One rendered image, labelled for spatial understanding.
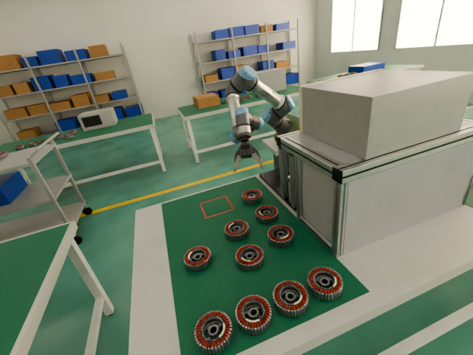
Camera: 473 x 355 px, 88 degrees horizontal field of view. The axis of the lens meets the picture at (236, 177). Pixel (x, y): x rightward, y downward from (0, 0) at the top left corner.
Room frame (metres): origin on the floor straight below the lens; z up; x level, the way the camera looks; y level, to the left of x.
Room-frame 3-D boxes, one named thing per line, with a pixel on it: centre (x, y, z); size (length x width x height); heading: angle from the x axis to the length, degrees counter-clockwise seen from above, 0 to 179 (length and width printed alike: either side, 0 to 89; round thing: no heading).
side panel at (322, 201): (0.79, -0.30, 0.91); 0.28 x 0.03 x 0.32; 15
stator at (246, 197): (1.14, -0.07, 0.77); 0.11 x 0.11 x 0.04
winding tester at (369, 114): (0.95, -0.58, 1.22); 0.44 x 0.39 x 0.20; 105
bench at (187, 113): (4.22, -0.34, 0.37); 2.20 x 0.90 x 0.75; 105
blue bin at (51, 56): (6.59, 3.77, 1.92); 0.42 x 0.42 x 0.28; 17
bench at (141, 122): (3.54, 2.17, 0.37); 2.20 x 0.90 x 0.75; 105
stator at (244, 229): (0.88, 0.04, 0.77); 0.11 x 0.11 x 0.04
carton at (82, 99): (6.67, 3.53, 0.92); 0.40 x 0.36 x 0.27; 13
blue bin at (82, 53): (6.73, 3.25, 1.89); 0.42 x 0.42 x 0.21; 13
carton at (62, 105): (6.55, 3.99, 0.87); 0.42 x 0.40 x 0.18; 104
